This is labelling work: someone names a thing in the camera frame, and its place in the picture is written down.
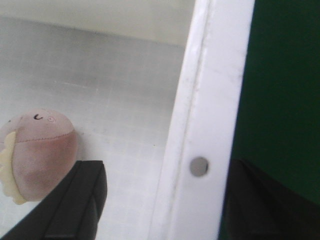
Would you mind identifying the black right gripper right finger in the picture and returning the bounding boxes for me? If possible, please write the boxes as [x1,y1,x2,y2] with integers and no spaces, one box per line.
[223,159,320,240]

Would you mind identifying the white plastic tote crate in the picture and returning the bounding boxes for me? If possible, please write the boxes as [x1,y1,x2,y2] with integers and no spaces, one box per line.
[0,0,255,240]

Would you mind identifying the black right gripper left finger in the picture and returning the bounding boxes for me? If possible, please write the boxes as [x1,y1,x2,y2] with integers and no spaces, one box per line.
[2,160,108,240]

